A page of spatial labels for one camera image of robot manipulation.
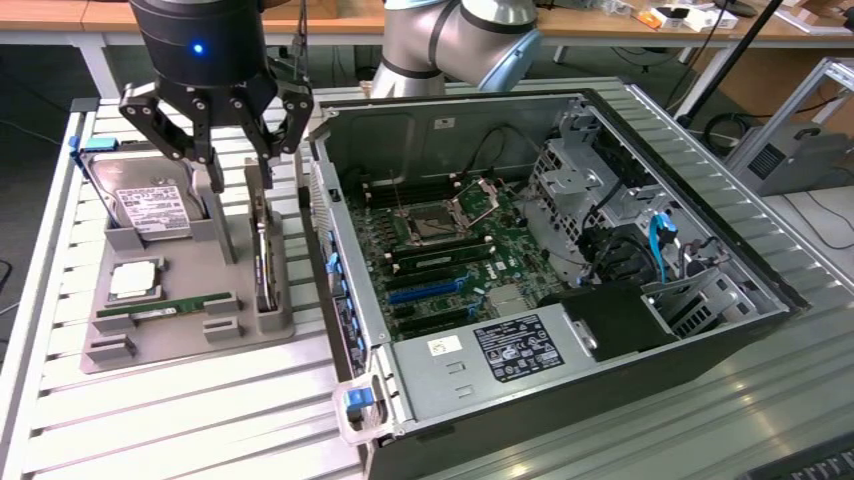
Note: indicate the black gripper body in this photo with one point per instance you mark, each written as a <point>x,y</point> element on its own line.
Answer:
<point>201,30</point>

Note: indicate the green graphics card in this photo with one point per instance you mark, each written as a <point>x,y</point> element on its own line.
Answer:
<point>267,260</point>

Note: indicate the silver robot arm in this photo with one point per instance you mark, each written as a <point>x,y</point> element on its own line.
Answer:
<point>414,40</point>

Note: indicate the hard disk in blue caddy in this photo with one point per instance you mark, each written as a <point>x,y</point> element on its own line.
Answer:
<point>147,200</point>

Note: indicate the wooden desk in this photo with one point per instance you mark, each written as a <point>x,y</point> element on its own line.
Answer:
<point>54,15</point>
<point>601,27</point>

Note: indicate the grey parts rack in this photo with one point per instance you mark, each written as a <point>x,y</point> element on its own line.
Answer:
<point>187,280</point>

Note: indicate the silver CPU chip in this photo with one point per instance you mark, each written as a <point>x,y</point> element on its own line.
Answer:
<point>134,280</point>

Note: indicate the green RAM stick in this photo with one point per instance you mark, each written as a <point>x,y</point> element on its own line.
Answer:
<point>167,306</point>

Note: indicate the silver socket cover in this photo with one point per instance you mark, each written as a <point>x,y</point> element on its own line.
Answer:
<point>477,200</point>

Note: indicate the RAM stick in slot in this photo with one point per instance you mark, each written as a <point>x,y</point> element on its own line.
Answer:
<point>441,257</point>

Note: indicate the green motherboard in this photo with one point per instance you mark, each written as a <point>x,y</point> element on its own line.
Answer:
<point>514,250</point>

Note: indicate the silver disk bay cage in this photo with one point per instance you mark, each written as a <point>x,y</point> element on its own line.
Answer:
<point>567,180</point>

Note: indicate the silver chipset heatsink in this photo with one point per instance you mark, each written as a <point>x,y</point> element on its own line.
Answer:
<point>509,300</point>

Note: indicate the blue plastic clip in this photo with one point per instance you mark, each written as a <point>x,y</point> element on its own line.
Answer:
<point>357,400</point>

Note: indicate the grey power supply unit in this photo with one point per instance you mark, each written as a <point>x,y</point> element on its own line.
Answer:
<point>434,385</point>

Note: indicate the orange black device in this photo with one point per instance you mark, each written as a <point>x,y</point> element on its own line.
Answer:
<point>657,17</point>

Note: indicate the black plastic shroud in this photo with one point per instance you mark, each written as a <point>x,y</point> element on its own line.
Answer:
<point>608,320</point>

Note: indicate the small white box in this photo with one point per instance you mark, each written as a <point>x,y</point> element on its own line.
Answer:
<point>708,20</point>

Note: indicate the black stand pole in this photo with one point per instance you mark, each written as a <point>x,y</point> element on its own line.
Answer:
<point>734,55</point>

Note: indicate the black open PC case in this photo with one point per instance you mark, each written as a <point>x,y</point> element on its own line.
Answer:
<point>601,400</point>

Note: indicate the black keyboard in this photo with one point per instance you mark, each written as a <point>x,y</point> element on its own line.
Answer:
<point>821,467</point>

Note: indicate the perforated metal bracket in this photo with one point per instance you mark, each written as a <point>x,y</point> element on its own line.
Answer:
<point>721,295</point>

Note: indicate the aluminium profile frame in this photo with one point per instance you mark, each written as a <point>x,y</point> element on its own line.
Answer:
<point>801,95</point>

